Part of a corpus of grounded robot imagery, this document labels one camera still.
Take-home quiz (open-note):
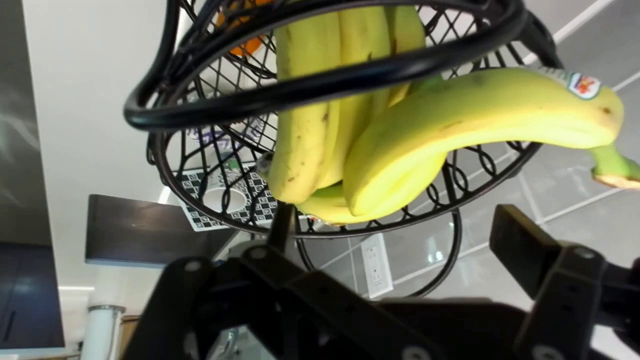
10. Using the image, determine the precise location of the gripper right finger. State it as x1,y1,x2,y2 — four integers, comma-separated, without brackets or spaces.
489,204,640,360

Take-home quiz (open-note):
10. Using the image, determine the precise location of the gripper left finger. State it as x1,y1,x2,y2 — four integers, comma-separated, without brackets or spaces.
121,202,443,360

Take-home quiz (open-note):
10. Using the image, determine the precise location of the yellow banana with sticker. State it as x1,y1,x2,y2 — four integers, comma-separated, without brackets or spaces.
342,67,640,217

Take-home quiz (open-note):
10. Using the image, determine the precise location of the black white checkered packet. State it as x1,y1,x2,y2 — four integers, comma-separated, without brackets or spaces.
174,164,279,232

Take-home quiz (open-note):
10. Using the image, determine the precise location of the dark shelf board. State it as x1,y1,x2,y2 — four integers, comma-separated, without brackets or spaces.
84,194,242,269

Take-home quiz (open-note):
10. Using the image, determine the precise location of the white packet with purple print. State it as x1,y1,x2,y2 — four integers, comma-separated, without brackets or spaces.
187,116,267,152

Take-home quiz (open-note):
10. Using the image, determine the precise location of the dark cabinet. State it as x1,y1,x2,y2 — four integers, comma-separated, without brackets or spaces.
0,0,66,351

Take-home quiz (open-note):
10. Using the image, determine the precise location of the orange fruit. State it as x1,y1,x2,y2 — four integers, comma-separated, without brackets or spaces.
215,0,273,57

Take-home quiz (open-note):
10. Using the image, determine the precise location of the white wall socket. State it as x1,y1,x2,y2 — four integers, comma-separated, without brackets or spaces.
360,232,396,299

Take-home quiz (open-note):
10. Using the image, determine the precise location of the white pipe with metal ring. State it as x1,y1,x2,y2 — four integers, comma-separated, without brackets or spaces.
80,304,127,360

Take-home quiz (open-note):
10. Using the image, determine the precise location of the black wire fruit basket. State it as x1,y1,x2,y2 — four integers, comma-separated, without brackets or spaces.
123,0,565,301

